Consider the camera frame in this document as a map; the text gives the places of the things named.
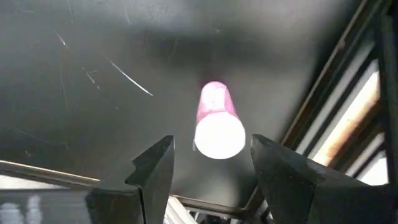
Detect black table mat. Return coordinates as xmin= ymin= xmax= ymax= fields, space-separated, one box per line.
xmin=0 ymin=0 xmax=368 ymax=212

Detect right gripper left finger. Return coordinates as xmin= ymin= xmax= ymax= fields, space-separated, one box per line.
xmin=85 ymin=134 xmax=175 ymax=224

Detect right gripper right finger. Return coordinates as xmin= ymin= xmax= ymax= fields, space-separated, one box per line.
xmin=250 ymin=133 xmax=371 ymax=224

